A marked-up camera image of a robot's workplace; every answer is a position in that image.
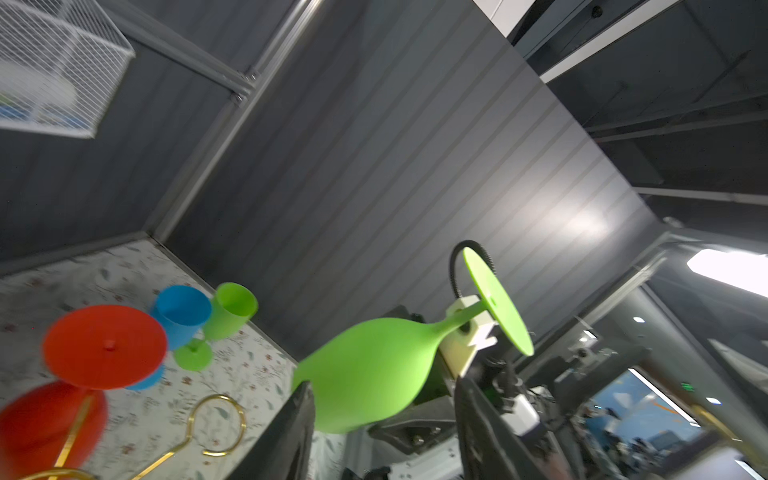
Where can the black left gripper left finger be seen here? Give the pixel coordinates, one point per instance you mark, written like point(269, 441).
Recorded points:
point(283, 450)

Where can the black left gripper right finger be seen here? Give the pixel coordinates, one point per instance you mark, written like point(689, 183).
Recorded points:
point(488, 447)

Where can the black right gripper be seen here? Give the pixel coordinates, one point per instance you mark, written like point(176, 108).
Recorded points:
point(430, 418)

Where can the green wine glass back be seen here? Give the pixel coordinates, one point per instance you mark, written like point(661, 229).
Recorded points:
point(375, 369)

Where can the green wine glass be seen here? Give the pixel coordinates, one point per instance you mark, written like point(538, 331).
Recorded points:
point(375, 369)
point(233, 305)

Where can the green wine glass front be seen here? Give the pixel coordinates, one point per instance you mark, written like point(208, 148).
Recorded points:
point(233, 305)

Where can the blue wine glass front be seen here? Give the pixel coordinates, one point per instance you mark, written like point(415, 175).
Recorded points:
point(182, 311)

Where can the red wine glass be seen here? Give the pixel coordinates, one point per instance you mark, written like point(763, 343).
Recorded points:
point(89, 351)

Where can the gold wine glass rack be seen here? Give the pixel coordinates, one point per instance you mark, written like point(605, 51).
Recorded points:
point(192, 444)

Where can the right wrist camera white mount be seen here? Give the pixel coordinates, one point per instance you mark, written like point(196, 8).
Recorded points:
point(459, 348)

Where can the aluminium frame corner post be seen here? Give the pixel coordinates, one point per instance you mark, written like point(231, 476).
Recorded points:
point(213, 146)

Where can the white wire mesh basket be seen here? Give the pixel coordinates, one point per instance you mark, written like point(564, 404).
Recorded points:
point(61, 65)

